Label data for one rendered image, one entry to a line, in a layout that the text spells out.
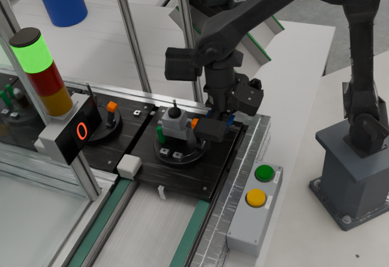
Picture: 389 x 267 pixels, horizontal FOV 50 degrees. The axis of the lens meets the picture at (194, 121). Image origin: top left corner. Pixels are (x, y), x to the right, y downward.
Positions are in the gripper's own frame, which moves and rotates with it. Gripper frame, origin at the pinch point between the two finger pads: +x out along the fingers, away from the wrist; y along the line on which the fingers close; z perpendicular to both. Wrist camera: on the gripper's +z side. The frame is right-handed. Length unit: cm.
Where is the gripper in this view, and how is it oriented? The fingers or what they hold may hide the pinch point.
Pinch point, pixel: (224, 121)
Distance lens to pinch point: 91.2
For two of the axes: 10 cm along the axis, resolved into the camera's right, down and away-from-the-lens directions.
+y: 3.7, -7.0, 6.1
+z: 9.2, 1.9, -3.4
